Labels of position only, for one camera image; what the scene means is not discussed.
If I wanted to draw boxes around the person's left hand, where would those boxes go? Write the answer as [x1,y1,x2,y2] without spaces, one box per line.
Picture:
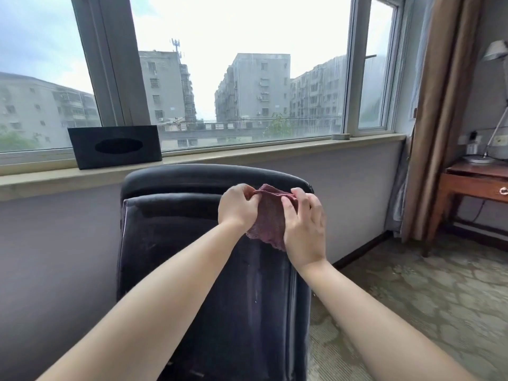
[217,183,264,234]

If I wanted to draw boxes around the person's right hand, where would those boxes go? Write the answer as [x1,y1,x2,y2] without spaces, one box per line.
[280,187,328,270]

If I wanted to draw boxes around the pink cleaning cloth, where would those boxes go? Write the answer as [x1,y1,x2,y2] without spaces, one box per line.
[245,183,299,252]

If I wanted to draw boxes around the black leather chair backrest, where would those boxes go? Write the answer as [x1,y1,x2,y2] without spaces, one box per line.
[116,164,315,381]

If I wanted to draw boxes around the person's right forearm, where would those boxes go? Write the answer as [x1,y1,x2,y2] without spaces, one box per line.
[295,259,477,381]

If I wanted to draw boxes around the person's left forearm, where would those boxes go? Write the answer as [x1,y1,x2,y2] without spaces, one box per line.
[38,222,245,381]

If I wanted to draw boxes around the dark wooden baseboard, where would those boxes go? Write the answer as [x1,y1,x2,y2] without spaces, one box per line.
[335,230,394,269]
[444,222,508,250]

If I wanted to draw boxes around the grey curtain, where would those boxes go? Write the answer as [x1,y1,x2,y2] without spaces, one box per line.
[385,142,413,234]

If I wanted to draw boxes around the tall grey apartment building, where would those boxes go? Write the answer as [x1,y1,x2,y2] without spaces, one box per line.
[214,53,292,123]

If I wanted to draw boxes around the wide grey apartment building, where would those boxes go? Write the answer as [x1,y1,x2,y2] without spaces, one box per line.
[289,55,348,123]

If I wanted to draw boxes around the grey building with antenna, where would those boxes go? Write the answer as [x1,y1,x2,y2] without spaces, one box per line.
[139,38,197,125]

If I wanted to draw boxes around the black tissue box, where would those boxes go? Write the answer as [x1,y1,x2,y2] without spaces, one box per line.
[67,125,164,170]

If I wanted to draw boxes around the brown wooden desk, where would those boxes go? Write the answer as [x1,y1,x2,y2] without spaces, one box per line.
[421,160,508,257]

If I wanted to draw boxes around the brown curtain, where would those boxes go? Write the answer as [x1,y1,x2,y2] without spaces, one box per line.
[401,0,485,242]

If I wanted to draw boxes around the beige window sill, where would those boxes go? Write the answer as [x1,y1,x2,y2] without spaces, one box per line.
[0,133,407,203]

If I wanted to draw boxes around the grey building roof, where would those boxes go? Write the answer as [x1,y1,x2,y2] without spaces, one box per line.
[0,71,102,151]

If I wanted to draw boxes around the silver desk lamp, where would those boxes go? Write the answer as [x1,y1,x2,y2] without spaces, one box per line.
[462,39,508,165]

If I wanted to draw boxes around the black power cable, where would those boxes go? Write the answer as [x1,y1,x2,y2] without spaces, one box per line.
[468,200,487,221]

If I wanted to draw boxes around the white wall socket with plug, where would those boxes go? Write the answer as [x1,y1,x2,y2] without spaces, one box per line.
[457,131,483,155]

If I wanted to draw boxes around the grey window frame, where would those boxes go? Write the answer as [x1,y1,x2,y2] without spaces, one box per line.
[0,0,413,165]

